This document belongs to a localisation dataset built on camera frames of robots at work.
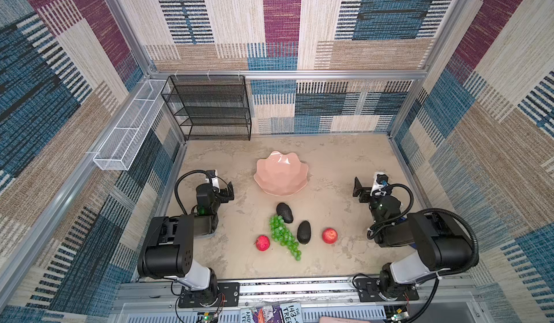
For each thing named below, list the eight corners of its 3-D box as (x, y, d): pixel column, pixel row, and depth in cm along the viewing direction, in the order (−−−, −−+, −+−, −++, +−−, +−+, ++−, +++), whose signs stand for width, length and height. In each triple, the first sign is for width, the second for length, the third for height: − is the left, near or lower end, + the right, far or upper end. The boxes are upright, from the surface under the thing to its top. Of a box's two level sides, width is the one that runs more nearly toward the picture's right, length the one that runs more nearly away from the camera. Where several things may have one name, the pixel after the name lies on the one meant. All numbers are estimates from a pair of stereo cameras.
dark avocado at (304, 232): (297, 244, 85) (298, 240, 83) (296, 223, 91) (297, 220, 88) (311, 244, 85) (312, 240, 83) (309, 223, 91) (310, 220, 88)
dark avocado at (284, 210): (287, 225, 89) (287, 222, 87) (274, 209, 93) (273, 206, 91) (296, 218, 91) (297, 215, 89) (283, 203, 95) (283, 200, 93)
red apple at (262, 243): (254, 246, 85) (253, 242, 82) (262, 236, 87) (262, 232, 84) (263, 254, 83) (262, 251, 80) (272, 244, 85) (271, 240, 82)
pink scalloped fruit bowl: (254, 196, 99) (253, 190, 95) (258, 158, 113) (257, 152, 109) (308, 196, 99) (310, 189, 95) (305, 158, 113) (306, 151, 109)
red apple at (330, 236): (323, 244, 86) (325, 239, 82) (321, 233, 89) (323, 228, 84) (335, 244, 86) (338, 239, 82) (333, 233, 89) (336, 228, 84)
